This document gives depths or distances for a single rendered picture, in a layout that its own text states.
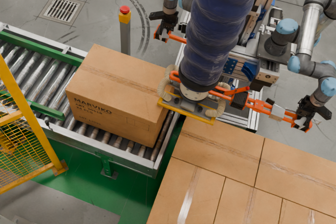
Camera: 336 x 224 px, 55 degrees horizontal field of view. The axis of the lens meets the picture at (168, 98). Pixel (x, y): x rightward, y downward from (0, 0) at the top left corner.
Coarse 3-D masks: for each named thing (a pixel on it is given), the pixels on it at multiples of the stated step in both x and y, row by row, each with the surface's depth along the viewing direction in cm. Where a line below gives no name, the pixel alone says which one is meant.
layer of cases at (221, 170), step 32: (192, 128) 238; (224, 128) 241; (192, 160) 226; (224, 160) 228; (256, 160) 230; (288, 160) 233; (320, 160) 235; (160, 192) 212; (192, 192) 214; (224, 192) 217; (256, 192) 219; (288, 192) 221; (320, 192) 223
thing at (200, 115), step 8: (176, 96) 188; (160, 104) 185; (168, 104) 184; (176, 104) 185; (200, 104) 187; (184, 112) 183; (192, 112) 183; (200, 112) 184; (200, 120) 183; (208, 120) 182
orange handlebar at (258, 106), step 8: (176, 40) 196; (184, 40) 195; (176, 72) 182; (176, 80) 180; (216, 88) 180; (224, 88) 180; (224, 96) 177; (248, 104) 176; (256, 104) 176; (264, 104) 177; (264, 112) 175; (288, 112) 176; (288, 120) 174
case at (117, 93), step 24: (96, 48) 217; (96, 72) 207; (120, 72) 209; (144, 72) 210; (72, 96) 203; (96, 96) 198; (120, 96) 200; (144, 96) 201; (96, 120) 221; (120, 120) 207; (144, 120) 195; (144, 144) 226
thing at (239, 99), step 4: (236, 88) 179; (240, 92) 179; (244, 92) 179; (248, 92) 178; (232, 96) 175; (236, 96) 177; (240, 96) 177; (244, 96) 177; (248, 96) 176; (232, 100) 174; (236, 100) 176; (240, 100) 176; (244, 100) 176; (232, 104) 177; (236, 104) 175; (240, 104) 174; (244, 104) 174; (240, 108) 177
